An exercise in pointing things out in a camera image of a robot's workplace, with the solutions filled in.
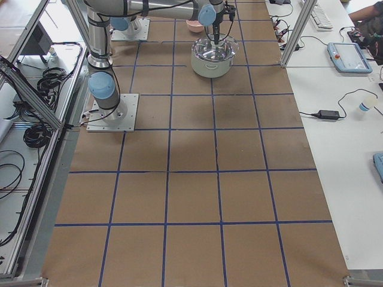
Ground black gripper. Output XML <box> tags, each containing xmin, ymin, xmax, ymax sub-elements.
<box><xmin>212</xmin><ymin>12</ymin><xmax>221</xmax><ymax>35</ymax></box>

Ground glass pot lid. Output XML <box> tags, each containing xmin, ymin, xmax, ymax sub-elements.
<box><xmin>191</xmin><ymin>37</ymin><xmax>239</xmax><ymax>62</ymax></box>

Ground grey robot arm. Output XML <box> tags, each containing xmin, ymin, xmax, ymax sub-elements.
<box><xmin>84</xmin><ymin>1</ymin><xmax>230</xmax><ymax>121</ymax></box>
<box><xmin>110</xmin><ymin>1</ymin><xmax>142</xmax><ymax>36</ymax></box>

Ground light green cooking pot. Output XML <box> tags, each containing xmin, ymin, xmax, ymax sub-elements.
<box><xmin>191</xmin><ymin>36</ymin><xmax>239</xmax><ymax>78</ymax></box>

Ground pink bowl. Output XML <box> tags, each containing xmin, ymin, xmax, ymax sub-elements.
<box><xmin>186</xmin><ymin>20</ymin><xmax>204</xmax><ymax>33</ymax></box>

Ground white keyboard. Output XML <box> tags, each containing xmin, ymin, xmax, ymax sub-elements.
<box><xmin>310</xmin><ymin>4</ymin><xmax>333</xmax><ymax>32</ymax></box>

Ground blue teach pendant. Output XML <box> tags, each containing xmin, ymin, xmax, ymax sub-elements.
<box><xmin>327</xmin><ymin>42</ymin><xmax>373</xmax><ymax>74</ymax></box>

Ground black power brick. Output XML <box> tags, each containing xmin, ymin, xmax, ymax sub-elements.
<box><xmin>311</xmin><ymin>110</ymin><xmax>341</xmax><ymax>120</ymax></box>

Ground paper cup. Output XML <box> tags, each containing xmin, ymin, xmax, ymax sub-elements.
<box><xmin>358</xmin><ymin>96</ymin><xmax>378</xmax><ymax>112</ymax></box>

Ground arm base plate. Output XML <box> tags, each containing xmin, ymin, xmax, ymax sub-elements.
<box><xmin>110</xmin><ymin>17</ymin><xmax>150</xmax><ymax>42</ymax></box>
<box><xmin>86</xmin><ymin>94</ymin><xmax>139</xmax><ymax>132</ymax></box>

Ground aluminium frame post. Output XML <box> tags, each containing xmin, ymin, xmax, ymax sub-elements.
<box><xmin>280</xmin><ymin>0</ymin><xmax>317</xmax><ymax>68</ymax></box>

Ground coiled black cables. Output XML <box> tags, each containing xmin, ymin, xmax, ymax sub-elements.
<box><xmin>23</xmin><ymin>67</ymin><xmax>75</xmax><ymax>149</ymax></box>

